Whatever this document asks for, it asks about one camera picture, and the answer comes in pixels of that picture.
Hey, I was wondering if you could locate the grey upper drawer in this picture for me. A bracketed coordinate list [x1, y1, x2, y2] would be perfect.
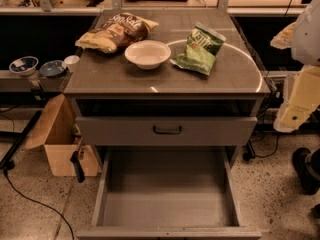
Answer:
[76, 117, 257, 146]

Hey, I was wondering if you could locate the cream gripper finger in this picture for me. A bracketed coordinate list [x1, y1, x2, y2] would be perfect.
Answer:
[270, 22, 295, 50]
[273, 65, 320, 133]

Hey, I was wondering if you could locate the blue patterned bowl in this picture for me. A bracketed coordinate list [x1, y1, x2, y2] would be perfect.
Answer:
[9, 56, 39, 76]

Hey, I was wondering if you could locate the small white cup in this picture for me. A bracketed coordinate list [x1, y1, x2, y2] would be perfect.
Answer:
[64, 55, 80, 72]

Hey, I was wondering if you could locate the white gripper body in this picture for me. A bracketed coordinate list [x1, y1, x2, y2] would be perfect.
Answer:
[291, 0, 320, 66]

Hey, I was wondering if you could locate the open grey lower drawer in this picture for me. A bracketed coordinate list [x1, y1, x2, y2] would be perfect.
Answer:
[77, 147, 261, 240]

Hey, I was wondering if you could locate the black handled tool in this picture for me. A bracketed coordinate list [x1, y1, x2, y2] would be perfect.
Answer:
[70, 137, 85, 183]

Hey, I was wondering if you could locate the white bowl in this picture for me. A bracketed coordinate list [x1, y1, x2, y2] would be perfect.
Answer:
[125, 40, 171, 70]

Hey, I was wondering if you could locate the cardboard box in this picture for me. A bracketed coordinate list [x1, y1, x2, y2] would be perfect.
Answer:
[24, 93, 100, 178]

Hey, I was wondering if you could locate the dark blue bowl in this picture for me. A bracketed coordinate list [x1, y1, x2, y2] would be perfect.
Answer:
[39, 60, 66, 77]

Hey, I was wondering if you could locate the green jalapeno chip bag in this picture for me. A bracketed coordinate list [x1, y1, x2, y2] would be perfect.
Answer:
[170, 22, 226, 76]

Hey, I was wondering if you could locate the grey drawer cabinet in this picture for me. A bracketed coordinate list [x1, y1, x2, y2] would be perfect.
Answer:
[64, 9, 269, 159]

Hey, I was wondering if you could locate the brown sea salt chip bag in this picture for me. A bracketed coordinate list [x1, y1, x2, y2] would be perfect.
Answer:
[75, 12, 158, 54]

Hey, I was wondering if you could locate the black floor cable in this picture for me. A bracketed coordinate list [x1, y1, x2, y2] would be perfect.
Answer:
[2, 167, 76, 240]

